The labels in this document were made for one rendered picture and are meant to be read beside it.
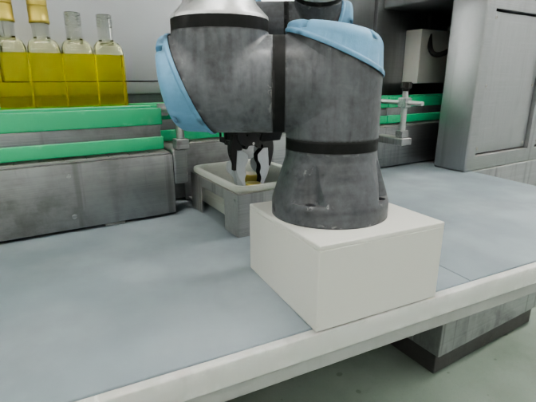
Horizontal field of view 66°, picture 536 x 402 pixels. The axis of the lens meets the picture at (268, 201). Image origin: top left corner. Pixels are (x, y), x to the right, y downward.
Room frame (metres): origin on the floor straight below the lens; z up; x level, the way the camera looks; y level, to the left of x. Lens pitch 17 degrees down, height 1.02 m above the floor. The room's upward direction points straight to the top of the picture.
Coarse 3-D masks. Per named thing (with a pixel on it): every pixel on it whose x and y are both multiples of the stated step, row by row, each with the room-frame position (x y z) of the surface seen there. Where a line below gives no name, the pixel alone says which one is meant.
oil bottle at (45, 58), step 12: (36, 48) 0.81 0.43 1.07; (48, 48) 0.82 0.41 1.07; (36, 60) 0.80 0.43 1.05; (48, 60) 0.81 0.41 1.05; (60, 60) 0.83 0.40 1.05; (36, 72) 0.80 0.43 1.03; (48, 72) 0.81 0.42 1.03; (60, 72) 0.82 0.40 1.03; (36, 84) 0.80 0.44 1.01; (48, 84) 0.81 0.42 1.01; (60, 84) 0.82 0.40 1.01; (36, 96) 0.80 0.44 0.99; (48, 96) 0.81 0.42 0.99; (60, 96) 0.82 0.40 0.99
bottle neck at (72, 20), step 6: (66, 12) 0.85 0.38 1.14; (72, 12) 0.85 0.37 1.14; (66, 18) 0.85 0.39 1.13; (72, 18) 0.85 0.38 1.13; (78, 18) 0.86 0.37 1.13; (66, 24) 0.86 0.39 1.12; (72, 24) 0.85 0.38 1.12; (78, 24) 0.86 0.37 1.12; (66, 30) 0.86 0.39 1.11; (72, 30) 0.85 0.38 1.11; (78, 30) 0.86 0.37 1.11; (72, 36) 0.85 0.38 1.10; (78, 36) 0.86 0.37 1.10
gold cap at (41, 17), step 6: (30, 0) 0.82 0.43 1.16; (36, 0) 0.82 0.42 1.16; (42, 0) 0.83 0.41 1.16; (30, 6) 0.82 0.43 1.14; (36, 6) 0.82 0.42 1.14; (42, 6) 0.83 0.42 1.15; (30, 12) 0.82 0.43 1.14; (36, 12) 0.82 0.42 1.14; (42, 12) 0.83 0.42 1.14; (30, 18) 0.82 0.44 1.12; (36, 18) 0.82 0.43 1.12; (42, 18) 0.83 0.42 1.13; (48, 18) 0.84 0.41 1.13; (48, 24) 0.85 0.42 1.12
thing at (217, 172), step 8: (248, 160) 0.92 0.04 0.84; (200, 168) 0.83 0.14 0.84; (208, 168) 0.87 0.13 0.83; (216, 168) 0.88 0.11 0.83; (224, 168) 0.89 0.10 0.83; (248, 168) 0.92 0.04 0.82; (272, 168) 0.88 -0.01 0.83; (280, 168) 0.85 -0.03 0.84; (208, 176) 0.77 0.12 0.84; (216, 176) 0.76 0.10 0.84; (224, 176) 0.89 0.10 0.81; (272, 176) 0.88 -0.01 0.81; (224, 184) 0.71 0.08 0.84; (232, 184) 0.70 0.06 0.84; (256, 184) 0.70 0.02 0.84; (264, 184) 0.70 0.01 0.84; (272, 184) 0.71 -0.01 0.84; (240, 192) 0.69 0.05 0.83; (248, 192) 0.69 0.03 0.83
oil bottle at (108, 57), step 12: (96, 48) 0.87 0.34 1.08; (108, 48) 0.88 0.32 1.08; (120, 48) 0.89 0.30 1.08; (96, 60) 0.87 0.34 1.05; (108, 60) 0.87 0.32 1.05; (120, 60) 0.89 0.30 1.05; (96, 72) 0.87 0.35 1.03; (108, 72) 0.87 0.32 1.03; (120, 72) 0.88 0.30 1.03; (108, 84) 0.87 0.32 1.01; (120, 84) 0.88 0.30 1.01; (108, 96) 0.87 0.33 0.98; (120, 96) 0.88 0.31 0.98
